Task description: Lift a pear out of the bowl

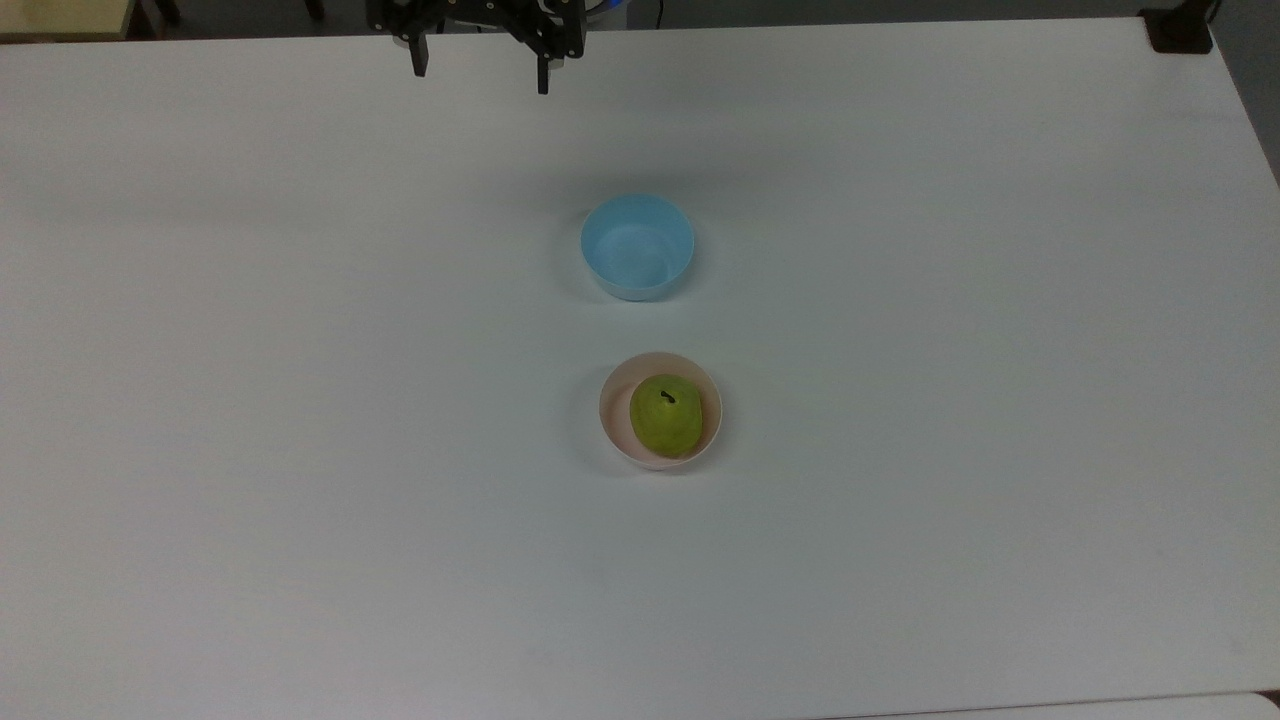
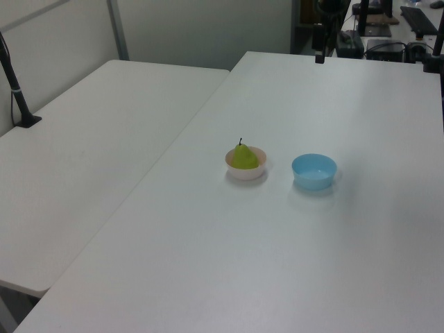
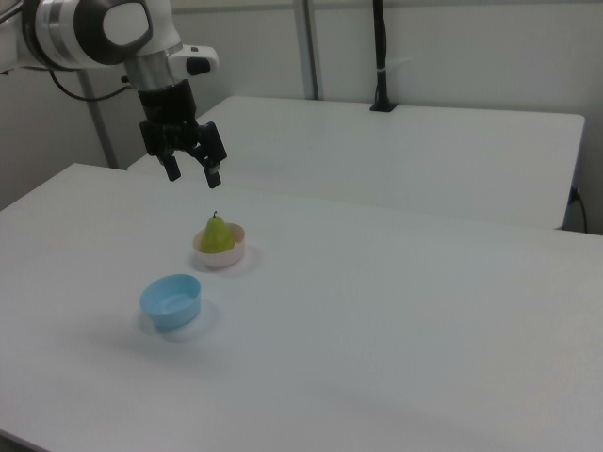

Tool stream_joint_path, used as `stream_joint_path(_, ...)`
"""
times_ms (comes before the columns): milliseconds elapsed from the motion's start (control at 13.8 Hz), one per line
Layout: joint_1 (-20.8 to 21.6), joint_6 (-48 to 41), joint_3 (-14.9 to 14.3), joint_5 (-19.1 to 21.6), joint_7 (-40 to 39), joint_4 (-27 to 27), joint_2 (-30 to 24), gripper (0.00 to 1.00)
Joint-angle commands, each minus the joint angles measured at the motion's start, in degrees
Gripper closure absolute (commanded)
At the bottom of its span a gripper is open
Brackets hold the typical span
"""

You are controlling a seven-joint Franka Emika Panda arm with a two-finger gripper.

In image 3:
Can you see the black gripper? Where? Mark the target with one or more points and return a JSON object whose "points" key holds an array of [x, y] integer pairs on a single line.
{"points": [[167, 115]]}

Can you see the green pear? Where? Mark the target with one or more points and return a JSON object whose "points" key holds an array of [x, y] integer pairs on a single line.
{"points": [[217, 237]]}

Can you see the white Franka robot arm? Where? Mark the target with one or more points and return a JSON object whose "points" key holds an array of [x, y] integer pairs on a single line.
{"points": [[70, 33]]}

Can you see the pink plastic bowl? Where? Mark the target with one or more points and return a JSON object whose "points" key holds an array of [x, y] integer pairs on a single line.
{"points": [[226, 260]]}

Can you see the blue plastic bowl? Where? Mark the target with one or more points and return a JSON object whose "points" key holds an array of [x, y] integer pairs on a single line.
{"points": [[172, 306]]}

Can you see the slanted grey metal partition post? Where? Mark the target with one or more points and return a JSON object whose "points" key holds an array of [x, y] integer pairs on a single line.
{"points": [[100, 127]]}

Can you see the black camera stand pole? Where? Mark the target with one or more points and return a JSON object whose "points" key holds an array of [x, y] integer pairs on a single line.
{"points": [[381, 52]]}

